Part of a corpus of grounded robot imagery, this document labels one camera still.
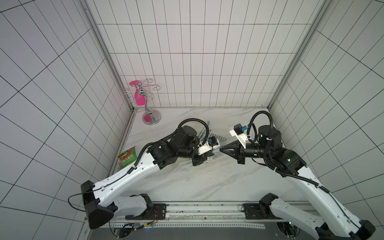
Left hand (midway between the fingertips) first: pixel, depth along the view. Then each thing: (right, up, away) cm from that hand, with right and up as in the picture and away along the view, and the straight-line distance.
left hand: (205, 155), depth 66 cm
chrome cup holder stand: (-39, +18, +47) cm, 63 cm away
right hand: (+7, +5, -4) cm, 9 cm away
